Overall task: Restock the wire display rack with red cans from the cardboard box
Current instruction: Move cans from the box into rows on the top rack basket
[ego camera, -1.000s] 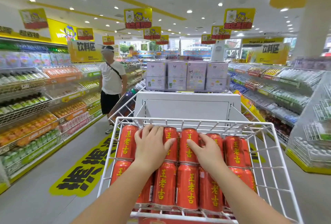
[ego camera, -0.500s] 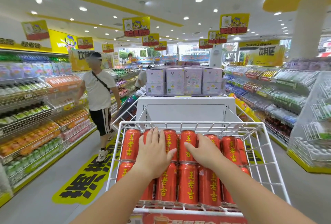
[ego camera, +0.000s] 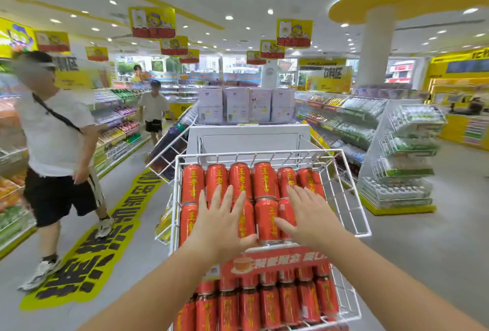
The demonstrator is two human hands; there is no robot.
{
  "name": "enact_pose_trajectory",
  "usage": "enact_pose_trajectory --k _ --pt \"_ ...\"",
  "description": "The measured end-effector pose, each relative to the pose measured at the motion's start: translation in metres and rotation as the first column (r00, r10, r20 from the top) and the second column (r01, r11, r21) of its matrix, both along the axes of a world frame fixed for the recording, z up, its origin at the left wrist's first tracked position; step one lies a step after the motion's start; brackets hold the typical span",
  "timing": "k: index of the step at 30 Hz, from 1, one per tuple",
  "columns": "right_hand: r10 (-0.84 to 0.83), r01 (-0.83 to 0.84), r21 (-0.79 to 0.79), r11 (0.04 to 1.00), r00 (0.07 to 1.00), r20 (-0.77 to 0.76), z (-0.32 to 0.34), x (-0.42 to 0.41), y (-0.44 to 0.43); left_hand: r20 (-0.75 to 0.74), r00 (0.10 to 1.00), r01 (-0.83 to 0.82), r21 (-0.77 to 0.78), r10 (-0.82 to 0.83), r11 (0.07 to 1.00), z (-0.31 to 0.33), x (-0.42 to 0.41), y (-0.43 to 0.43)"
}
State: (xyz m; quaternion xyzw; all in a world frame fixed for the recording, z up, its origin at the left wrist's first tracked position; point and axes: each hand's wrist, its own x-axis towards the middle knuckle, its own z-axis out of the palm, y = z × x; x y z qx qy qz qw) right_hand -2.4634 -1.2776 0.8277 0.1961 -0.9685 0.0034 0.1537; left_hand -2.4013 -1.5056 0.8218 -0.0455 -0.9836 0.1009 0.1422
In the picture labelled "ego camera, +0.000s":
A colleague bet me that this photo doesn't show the person's left hand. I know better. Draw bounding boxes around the person's left hand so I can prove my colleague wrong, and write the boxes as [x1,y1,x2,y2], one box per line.
[185,185,257,265]

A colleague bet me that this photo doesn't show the person's right hand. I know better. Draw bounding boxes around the person's right hand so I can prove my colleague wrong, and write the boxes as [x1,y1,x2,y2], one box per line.
[274,185,350,253]

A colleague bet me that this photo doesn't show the person's right forearm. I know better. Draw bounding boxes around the person's right forearm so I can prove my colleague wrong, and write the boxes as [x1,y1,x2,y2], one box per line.
[313,235,489,331]

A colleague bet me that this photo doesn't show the person's left forearm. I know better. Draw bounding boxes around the person's left forearm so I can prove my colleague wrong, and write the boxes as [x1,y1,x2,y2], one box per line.
[76,245,226,331]

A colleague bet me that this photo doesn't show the red shelf label strip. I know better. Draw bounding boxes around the red shelf label strip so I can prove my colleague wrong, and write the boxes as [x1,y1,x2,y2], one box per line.
[221,245,331,280]

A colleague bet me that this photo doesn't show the rows of red drink cans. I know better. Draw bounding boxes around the rows of red drink cans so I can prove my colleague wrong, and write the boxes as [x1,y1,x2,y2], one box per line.
[174,262,341,331]
[179,162,326,247]

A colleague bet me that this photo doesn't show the group of yellow packets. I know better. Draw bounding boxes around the group of yellow packets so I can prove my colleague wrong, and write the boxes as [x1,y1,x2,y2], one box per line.
[155,204,173,246]

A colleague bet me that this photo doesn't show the white price tag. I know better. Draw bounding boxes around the white price tag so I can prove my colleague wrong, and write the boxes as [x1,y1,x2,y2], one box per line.
[202,264,222,282]

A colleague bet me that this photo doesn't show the white display cabinet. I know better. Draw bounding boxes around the white display cabinet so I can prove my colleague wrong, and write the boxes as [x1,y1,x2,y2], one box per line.
[186,124,322,168]

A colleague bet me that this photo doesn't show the white goods shelf unit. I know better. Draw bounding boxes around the white goods shelf unit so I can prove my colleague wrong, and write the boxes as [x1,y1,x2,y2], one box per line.
[294,90,389,176]

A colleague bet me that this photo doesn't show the stack of white boxes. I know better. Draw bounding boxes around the stack of white boxes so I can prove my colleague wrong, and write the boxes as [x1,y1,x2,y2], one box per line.
[197,86,296,125]

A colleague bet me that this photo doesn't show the yellow floor sticker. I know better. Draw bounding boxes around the yellow floor sticker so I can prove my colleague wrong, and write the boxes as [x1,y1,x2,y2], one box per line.
[19,168,163,311]

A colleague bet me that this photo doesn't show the colourful goods shelf unit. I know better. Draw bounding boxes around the colourful goods shelf unit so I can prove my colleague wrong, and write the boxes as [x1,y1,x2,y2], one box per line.
[92,86,152,179]

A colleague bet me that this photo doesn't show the yellow sign with black letters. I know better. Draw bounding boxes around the yellow sign with black letters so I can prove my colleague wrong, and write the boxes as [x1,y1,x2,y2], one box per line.
[53,56,93,89]
[305,66,353,93]

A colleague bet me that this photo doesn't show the slim white pillar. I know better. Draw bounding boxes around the slim white pillar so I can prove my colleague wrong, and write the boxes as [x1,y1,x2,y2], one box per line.
[261,60,279,89]

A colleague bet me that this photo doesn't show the white pillar with yellow cap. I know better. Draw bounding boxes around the white pillar with yellow cap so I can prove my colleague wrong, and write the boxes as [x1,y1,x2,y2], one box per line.
[329,0,489,89]

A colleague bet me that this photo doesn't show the yellow checkout counter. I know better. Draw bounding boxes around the yellow checkout counter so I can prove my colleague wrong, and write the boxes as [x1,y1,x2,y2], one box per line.
[424,77,489,152]

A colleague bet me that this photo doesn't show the snack shelf unit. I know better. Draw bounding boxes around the snack shelf unit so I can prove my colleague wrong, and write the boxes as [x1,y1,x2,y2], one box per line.
[0,60,37,259]

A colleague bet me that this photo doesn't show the white wire display rack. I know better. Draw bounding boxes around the white wire display rack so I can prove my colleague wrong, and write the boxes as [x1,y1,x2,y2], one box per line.
[155,149,372,331]

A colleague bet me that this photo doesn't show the wire rack of dark bottles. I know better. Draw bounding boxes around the wire rack of dark bottles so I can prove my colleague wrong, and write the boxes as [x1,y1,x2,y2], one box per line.
[145,103,199,183]

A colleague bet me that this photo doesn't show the wire rack of clear bottles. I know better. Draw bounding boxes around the wire rack of clear bottles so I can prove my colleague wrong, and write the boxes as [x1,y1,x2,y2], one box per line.
[358,99,448,216]

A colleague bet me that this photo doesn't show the black crossbody strap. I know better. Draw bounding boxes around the black crossbody strap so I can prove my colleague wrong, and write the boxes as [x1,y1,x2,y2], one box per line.
[32,93,83,134]

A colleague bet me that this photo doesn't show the yellow wall sign board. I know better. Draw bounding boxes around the yellow wall sign board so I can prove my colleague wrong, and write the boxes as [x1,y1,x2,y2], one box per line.
[425,47,489,91]

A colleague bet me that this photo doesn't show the yellow cartoon wall banner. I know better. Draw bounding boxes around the yellow cartoon wall banner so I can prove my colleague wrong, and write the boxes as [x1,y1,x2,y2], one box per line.
[0,18,37,59]

